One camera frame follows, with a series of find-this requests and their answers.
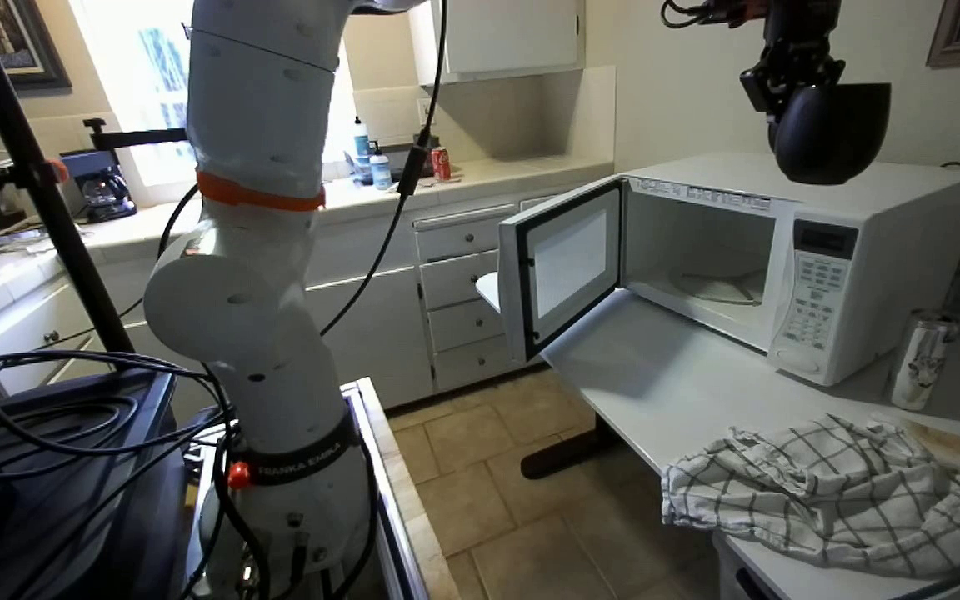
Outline red round knob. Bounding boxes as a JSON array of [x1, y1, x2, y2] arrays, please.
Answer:
[[225, 455, 256, 497]]

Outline white cabinet drawer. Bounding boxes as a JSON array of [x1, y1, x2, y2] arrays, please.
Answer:
[[417, 251, 503, 313], [429, 334, 513, 394], [410, 211, 508, 264], [423, 297, 508, 356]]

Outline bright window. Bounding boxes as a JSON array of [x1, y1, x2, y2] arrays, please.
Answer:
[[65, 0, 367, 211]]

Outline black mug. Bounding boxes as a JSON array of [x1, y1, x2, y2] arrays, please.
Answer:
[[766, 81, 895, 185]]

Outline white wall cabinet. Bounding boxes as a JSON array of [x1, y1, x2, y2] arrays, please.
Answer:
[[407, 0, 589, 89]]

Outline small clear bottle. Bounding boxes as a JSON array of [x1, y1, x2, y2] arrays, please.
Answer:
[[369, 151, 397, 193]]

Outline dark framed picture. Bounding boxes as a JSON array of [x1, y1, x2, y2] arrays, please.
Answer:
[[0, 0, 73, 92]]

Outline white base cabinets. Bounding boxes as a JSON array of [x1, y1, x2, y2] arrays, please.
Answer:
[[0, 154, 622, 416]]

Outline black tripod stand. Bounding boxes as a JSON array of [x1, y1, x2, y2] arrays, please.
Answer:
[[0, 0, 136, 359]]

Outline black looped base cable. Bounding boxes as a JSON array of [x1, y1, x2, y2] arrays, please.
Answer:
[[155, 180, 206, 261]]

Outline metal robot mounting table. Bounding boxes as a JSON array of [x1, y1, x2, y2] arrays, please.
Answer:
[[185, 374, 464, 600]]

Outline white plastic dispenser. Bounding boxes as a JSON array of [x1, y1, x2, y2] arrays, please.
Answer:
[[888, 309, 956, 413]]

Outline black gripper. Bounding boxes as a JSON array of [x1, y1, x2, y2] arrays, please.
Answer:
[[739, 0, 846, 114]]

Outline blue bottle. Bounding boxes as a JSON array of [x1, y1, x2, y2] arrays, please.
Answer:
[[347, 114, 378, 190]]

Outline black equipment case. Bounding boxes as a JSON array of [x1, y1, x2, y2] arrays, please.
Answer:
[[0, 363, 195, 600]]

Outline red can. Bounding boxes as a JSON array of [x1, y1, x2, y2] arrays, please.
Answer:
[[429, 142, 456, 185]]

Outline white microwave door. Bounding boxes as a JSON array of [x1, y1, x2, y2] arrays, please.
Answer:
[[495, 177, 629, 363]]

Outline black hanging arm cable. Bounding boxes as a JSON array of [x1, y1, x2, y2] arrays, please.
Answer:
[[317, 0, 455, 340]]

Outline glass microwave turntable plate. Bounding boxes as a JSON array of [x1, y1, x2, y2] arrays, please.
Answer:
[[658, 265, 770, 313]]

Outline black blue coffee maker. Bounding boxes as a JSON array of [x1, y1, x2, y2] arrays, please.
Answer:
[[57, 145, 139, 227]]

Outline white microwave oven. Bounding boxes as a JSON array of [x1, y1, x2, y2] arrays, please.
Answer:
[[609, 151, 960, 394]]

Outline white checkered towel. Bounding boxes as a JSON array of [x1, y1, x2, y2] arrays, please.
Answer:
[[658, 410, 960, 579]]

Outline black table foot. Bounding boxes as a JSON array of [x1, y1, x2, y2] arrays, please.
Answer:
[[516, 422, 624, 482]]

